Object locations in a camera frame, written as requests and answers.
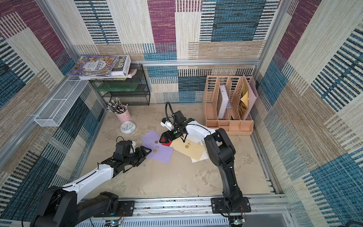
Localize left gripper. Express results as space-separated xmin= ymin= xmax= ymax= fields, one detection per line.
xmin=122 ymin=145 xmax=152 ymax=166

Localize cream envelope with seal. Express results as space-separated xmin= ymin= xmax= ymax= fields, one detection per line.
xmin=170 ymin=138 xmax=205 ymax=161

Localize lilac envelope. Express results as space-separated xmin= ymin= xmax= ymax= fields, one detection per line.
xmin=141 ymin=130 xmax=161 ymax=150
xmin=143 ymin=143 xmax=174 ymax=163

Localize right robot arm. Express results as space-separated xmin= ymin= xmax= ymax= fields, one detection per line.
xmin=159 ymin=111 xmax=251 ymax=212

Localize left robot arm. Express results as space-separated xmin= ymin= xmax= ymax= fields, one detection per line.
xmin=30 ymin=141 xmax=152 ymax=227

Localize red envelope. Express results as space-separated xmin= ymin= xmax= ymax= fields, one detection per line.
xmin=162 ymin=140 xmax=173 ymax=147

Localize white envelope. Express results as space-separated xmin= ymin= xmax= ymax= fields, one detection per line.
xmin=184 ymin=135 xmax=209 ymax=163

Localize white round clock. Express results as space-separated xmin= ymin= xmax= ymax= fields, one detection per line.
xmin=120 ymin=121 xmax=136 ymax=134

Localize pink pen cup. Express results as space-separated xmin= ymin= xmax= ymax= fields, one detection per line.
xmin=115 ymin=110 xmax=131 ymax=124

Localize pens in cup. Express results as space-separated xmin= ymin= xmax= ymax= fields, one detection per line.
xmin=107 ymin=97 xmax=128 ymax=114

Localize green folder on shelf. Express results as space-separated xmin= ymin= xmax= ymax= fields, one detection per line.
xmin=96 ymin=82 xmax=139 ymax=92

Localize white box in organizer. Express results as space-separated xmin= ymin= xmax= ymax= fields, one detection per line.
xmin=217 ymin=84 xmax=229 ymax=120

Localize Folio book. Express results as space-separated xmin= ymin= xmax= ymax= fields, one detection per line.
xmin=77 ymin=55 xmax=138 ymax=80

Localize brown wanted poster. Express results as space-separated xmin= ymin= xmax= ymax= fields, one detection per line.
xmin=238 ymin=82 xmax=249 ymax=120

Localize yellow paper sheet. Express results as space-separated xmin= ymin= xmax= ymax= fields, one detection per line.
xmin=240 ymin=91 xmax=249 ymax=108

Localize pink folder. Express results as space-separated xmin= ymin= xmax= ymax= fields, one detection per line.
xmin=243 ymin=76 xmax=258 ymax=120

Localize colourful picture book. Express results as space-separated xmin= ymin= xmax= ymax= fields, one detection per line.
xmin=67 ymin=55 xmax=119 ymax=76

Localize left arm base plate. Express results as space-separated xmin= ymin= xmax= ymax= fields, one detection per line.
xmin=109 ymin=200 xmax=135 ymax=218

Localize black wire shelf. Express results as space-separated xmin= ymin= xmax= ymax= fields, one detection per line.
xmin=90 ymin=64 xmax=151 ymax=106

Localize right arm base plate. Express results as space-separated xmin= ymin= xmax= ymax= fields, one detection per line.
xmin=210 ymin=197 xmax=251 ymax=214

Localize white wire basket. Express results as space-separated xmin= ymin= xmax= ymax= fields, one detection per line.
xmin=34 ymin=77 xmax=88 ymax=127

